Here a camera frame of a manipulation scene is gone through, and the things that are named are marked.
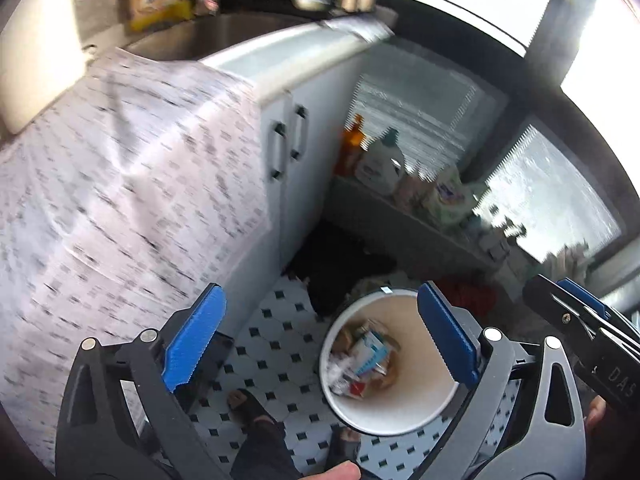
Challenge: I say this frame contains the brown paper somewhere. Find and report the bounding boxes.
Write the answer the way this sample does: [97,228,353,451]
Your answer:
[331,323,366,358]

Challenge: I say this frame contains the white trash bucket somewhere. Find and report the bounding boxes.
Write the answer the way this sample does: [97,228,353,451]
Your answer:
[319,287,459,437]

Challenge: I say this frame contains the light blue flat box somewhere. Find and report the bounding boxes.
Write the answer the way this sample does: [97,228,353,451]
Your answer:
[350,330,396,377]

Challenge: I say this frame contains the red small package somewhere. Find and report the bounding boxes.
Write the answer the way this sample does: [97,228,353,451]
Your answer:
[347,380,368,399]

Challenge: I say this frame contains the person's foot in sandal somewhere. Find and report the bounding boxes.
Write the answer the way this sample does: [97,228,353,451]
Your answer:
[227,389,285,438]

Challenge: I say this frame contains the patterned white tablecloth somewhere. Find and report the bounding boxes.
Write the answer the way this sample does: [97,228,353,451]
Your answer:
[1,50,270,468]

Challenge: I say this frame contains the white detergent jug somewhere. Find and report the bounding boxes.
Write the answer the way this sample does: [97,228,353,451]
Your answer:
[354,127,405,197]

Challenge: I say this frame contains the orange bottle on floor shelf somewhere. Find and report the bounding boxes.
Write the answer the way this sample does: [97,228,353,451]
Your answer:
[334,114,364,177]

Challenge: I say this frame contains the stainless steel sink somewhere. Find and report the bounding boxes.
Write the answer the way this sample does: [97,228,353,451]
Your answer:
[124,12,311,61]

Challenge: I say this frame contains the white air fryer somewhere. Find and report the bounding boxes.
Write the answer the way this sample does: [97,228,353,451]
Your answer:
[1,0,86,134]

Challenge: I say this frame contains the white cabinet with handles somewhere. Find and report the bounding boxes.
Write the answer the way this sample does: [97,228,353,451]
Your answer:
[202,22,393,336]

